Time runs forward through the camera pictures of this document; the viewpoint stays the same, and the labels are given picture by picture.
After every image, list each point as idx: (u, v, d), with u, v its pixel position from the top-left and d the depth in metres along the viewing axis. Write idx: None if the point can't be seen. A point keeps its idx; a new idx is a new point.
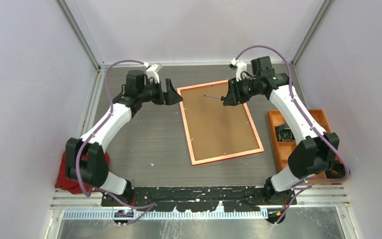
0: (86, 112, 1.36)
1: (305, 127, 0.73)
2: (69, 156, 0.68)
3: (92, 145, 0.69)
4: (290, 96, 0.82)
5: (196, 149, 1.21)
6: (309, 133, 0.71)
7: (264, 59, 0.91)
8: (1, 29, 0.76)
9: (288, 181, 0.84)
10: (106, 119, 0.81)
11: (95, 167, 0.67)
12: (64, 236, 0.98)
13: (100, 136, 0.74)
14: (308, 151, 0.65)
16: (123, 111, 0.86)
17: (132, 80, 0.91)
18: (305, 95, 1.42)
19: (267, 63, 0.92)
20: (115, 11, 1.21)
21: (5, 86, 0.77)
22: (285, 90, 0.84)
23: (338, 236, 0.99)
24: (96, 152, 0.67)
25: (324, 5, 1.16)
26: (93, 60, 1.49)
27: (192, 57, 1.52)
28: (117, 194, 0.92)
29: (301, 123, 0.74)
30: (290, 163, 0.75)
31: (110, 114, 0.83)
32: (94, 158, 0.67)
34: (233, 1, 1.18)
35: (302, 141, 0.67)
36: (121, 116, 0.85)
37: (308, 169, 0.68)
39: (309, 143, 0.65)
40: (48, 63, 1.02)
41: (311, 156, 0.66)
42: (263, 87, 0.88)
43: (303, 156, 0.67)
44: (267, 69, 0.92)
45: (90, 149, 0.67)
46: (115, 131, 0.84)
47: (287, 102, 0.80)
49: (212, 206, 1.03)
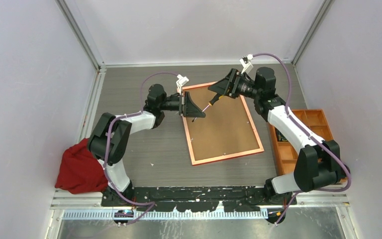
0: (86, 112, 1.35)
1: (303, 138, 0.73)
2: (101, 125, 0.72)
3: (123, 121, 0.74)
4: (285, 113, 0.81)
5: (197, 150, 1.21)
6: (307, 142, 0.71)
7: (270, 80, 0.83)
8: (2, 30, 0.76)
9: (289, 185, 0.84)
10: (138, 114, 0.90)
11: (120, 139, 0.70)
12: (64, 235, 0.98)
13: (130, 120, 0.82)
14: (309, 159, 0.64)
16: (149, 117, 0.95)
17: (155, 101, 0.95)
18: (305, 96, 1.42)
19: (271, 84, 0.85)
20: (114, 10, 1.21)
21: (5, 86, 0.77)
22: (280, 109, 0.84)
23: (339, 236, 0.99)
24: (126, 126, 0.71)
25: (324, 5, 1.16)
26: (93, 60, 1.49)
27: (192, 58, 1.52)
28: (120, 191, 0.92)
29: (299, 134, 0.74)
30: (296, 179, 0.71)
31: (141, 112, 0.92)
32: (124, 131, 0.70)
34: (233, 2, 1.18)
35: (302, 150, 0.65)
36: (149, 118, 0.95)
37: (316, 180, 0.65)
39: (309, 150, 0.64)
40: (48, 64, 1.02)
41: (314, 166, 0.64)
42: (259, 109, 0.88)
43: (306, 166, 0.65)
44: (268, 91, 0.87)
45: (121, 123, 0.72)
46: (139, 128, 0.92)
47: (283, 118, 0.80)
49: (212, 206, 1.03)
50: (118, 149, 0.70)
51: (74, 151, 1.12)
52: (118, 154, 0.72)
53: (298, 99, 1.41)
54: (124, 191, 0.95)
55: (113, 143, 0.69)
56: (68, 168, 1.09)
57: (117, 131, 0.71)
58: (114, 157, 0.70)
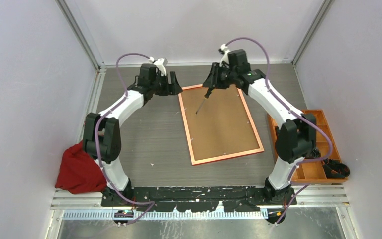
0: (86, 112, 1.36)
1: (284, 112, 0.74)
2: (89, 130, 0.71)
3: (110, 119, 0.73)
4: (266, 87, 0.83)
5: (197, 150, 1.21)
6: (288, 116, 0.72)
7: (240, 55, 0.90)
8: (2, 30, 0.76)
9: (283, 174, 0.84)
10: (122, 101, 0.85)
11: (111, 139, 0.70)
12: (64, 236, 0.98)
13: (115, 115, 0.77)
14: (291, 133, 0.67)
16: (137, 97, 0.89)
17: (146, 71, 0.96)
18: (305, 96, 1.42)
19: (243, 58, 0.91)
20: (114, 10, 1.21)
21: (5, 86, 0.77)
22: (260, 82, 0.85)
23: (339, 236, 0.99)
24: (114, 125, 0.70)
25: (324, 5, 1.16)
26: (93, 60, 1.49)
27: (192, 58, 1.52)
28: (119, 190, 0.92)
29: (280, 108, 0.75)
30: (278, 152, 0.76)
31: (125, 97, 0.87)
32: (113, 130, 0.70)
34: (233, 1, 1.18)
35: (283, 125, 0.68)
36: (135, 100, 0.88)
37: (295, 151, 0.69)
39: (290, 125, 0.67)
40: (48, 64, 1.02)
41: (294, 139, 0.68)
42: (240, 84, 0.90)
43: (287, 140, 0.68)
44: (243, 64, 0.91)
45: (108, 123, 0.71)
46: (128, 114, 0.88)
47: (264, 93, 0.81)
49: (212, 206, 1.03)
50: (113, 148, 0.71)
51: (74, 151, 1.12)
52: (113, 152, 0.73)
53: (298, 99, 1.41)
54: (124, 189, 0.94)
55: (106, 144, 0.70)
56: (67, 168, 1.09)
57: (106, 132, 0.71)
58: (110, 157, 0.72)
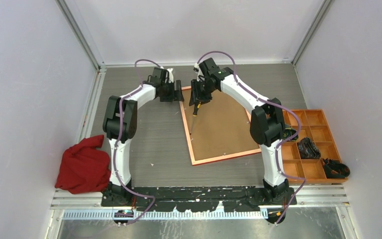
0: (86, 112, 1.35)
1: (252, 101, 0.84)
2: (111, 107, 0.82)
3: (129, 101, 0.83)
4: (235, 81, 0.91)
5: (197, 150, 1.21)
6: (256, 104, 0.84)
7: (209, 60, 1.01)
8: (1, 31, 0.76)
9: (272, 166, 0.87)
10: (139, 89, 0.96)
11: (131, 117, 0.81)
12: (64, 236, 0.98)
13: (134, 98, 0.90)
14: (259, 117, 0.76)
16: (150, 89, 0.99)
17: (158, 71, 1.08)
18: (305, 96, 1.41)
19: (212, 63, 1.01)
20: (114, 10, 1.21)
21: (5, 87, 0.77)
22: (230, 78, 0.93)
23: (338, 236, 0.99)
24: (133, 105, 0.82)
25: (324, 5, 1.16)
26: (93, 60, 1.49)
27: (192, 58, 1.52)
28: (121, 184, 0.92)
29: (249, 98, 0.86)
30: (254, 137, 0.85)
31: (141, 87, 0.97)
32: (133, 108, 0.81)
34: (233, 2, 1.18)
35: (252, 111, 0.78)
36: (150, 89, 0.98)
37: (266, 132, 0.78)
39: (259, 110, 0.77)
40: (48, 64, 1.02)
41: (263, 121, 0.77)
42: (213, 82, 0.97)
43: (258, 123, 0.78)
44: (213, 68, 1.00)
45: (128, 103, 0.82)
46: (142, 103, 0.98)
47: (235, 86, 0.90)
49: (212, 206, 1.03)
50: (131, 126, 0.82)
51: (74, 151, 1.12)
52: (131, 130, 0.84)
53: (298, 99, 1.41)
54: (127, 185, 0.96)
55: (126, 121, 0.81)
56: (68, 168, 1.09)
57: (126, 111, 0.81)
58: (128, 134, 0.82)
